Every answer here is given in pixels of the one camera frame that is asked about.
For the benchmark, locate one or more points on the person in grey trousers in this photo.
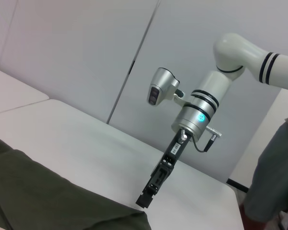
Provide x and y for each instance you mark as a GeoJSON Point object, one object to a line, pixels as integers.
{"type": "Point", "coordinates": [273, 172]}

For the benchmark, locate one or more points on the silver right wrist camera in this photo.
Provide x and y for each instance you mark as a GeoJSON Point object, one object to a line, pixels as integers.
{"type": "Point", "coordinates": [160, 83]}

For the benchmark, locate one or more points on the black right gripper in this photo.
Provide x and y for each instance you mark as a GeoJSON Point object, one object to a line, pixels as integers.
{"type": "Point", "coordinates": [176, 151]}

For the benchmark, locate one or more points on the dark green FREE t-shirt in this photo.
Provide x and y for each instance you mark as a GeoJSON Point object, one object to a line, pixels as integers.
{"type": "Point", "coordinates": [50, 191]}

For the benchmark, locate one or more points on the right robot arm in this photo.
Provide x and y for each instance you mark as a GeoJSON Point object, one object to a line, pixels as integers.
{"type": "Point", "coordinates": [206, 95]}

